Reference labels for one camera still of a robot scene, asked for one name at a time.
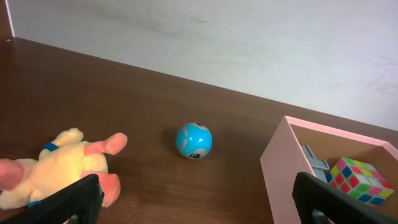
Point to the yellow grey toy truck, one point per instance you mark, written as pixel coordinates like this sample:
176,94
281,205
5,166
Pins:
319,166

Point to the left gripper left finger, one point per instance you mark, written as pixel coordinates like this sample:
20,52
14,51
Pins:
80,202

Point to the white cardboard box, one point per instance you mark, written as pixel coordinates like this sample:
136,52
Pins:
283,158

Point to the blue toy ball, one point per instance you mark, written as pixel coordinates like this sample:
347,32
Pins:
194,141

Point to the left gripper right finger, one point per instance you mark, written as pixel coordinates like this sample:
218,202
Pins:
317,202

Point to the yellow plush toy animal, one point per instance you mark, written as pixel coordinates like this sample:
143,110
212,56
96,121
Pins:
61,162

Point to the colourful puzzle cube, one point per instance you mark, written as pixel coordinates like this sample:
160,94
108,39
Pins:
359,180

